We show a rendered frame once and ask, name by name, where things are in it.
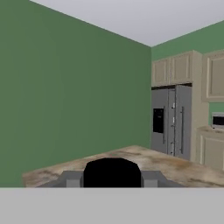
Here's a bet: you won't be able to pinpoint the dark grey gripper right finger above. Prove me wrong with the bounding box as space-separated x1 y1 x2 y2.
141 170 186 188

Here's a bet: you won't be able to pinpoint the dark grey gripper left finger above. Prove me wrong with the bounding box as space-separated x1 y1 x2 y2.
37 170 85 188

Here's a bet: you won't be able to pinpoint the black bowl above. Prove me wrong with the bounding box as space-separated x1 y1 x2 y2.
83 157 143 188

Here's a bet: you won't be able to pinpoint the grey steel fridge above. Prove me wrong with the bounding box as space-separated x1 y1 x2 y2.
150 84 193 161

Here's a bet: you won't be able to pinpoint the beige cupboards over fridge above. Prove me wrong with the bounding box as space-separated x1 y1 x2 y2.
150 49 210 163

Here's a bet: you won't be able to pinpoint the beige base cupboards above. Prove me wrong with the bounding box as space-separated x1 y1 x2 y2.
195 125 224 172

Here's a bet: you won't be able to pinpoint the white microwave oven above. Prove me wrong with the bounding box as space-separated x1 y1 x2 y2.
210 111 224 130

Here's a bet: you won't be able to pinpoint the beige wall cupboard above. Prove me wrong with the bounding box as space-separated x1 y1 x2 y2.
201 49 224 103

